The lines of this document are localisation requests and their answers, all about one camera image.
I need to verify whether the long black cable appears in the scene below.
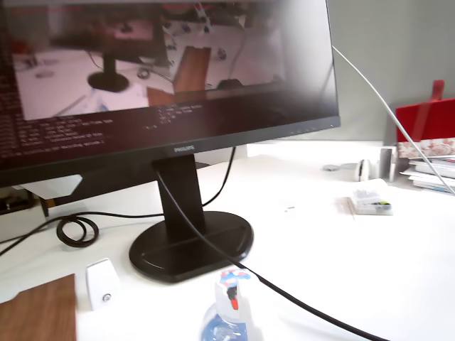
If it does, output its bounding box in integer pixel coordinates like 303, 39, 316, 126
155, 171, 391, 341

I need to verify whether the brown wooden board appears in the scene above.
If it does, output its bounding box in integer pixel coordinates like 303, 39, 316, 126
0, 273, 78, 341

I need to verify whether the silver white upright box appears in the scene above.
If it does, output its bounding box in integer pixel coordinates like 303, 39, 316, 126
378, 146, 398, 183

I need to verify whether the red gift box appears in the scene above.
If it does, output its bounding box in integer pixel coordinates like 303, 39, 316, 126
395, 79, 455, 144

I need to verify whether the floral patterned box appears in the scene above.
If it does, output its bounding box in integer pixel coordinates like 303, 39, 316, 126
396, 137, 455, 160

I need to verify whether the stack of books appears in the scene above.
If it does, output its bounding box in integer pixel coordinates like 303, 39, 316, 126
399, 156, 455, 196

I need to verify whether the clear plastic parts box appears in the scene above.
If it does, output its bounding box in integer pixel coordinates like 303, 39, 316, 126
349, 178, 395, 217

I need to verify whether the small white printed bracket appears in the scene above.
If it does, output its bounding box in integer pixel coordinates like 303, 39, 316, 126
86, 258, 121, 311

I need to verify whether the small white upright item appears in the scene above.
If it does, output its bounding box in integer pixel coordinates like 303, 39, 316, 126
355, 158, 373, 183

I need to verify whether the thin white cable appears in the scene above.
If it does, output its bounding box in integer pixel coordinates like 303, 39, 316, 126
331, 45, 455, 196

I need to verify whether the black Philips computer monitor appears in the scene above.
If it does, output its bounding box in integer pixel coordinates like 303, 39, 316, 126
0, 0, 342, 283

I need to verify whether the blue labelled water bottle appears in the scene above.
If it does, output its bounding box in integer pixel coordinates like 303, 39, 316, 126
198, 268, 264, 341

